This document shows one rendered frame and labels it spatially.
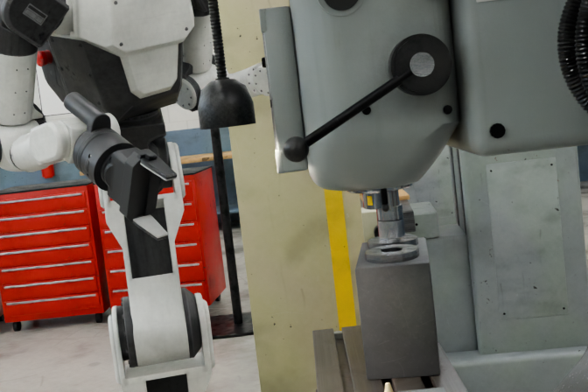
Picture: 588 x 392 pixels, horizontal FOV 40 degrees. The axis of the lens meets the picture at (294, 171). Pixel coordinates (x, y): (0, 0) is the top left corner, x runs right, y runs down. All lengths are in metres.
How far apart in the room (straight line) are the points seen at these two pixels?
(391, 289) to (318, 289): 1.54
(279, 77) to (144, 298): 0.74
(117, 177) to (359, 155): 0.47
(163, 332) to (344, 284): 1.31
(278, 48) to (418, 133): 0.21
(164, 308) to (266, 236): 1.22
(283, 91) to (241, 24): 1.76
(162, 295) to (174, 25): 0.54
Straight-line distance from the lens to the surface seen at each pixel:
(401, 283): 1.33
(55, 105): 10.48
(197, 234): 5.62
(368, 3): 0.97
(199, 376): 1.71
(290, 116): 1.04
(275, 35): 1.04
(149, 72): 1.65
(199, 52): 1.88
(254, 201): 2.81
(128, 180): 1.28
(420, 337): 1.35
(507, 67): 0.97
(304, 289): 2.86
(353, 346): 1.55
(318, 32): 0.97
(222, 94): 1.02
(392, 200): 1.06
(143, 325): 1.64
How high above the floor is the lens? 1.43
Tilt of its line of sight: 5 degrees down
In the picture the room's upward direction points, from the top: 7 degrees counter-clockwise
